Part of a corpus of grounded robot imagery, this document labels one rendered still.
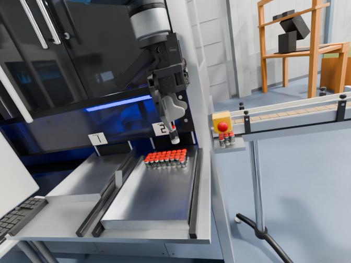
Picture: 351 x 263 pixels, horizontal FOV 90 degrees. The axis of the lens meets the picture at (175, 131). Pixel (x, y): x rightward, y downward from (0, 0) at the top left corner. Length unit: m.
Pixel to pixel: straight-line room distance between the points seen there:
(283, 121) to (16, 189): 1.33
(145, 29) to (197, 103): 0.39
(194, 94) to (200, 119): 0.11
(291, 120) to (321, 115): 0.11
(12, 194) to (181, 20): 1.12
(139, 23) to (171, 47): 0.07
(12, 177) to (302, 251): 1.71
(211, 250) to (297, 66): 4.92
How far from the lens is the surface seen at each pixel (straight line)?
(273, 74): 5.17
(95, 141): 0.95
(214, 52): 4.43
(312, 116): 0.94
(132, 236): 0.57
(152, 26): 0.39
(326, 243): 1.62
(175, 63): 0.40
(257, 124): 0.88
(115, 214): 0.65
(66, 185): 0.97
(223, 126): 0.70
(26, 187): 1.26
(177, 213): 0.56
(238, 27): 4.53
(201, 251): 1.33
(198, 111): 0.71
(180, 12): 0.69
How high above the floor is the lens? 1.29
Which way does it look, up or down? 22 degrees down
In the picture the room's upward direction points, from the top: 15 degrees counter-clockwise
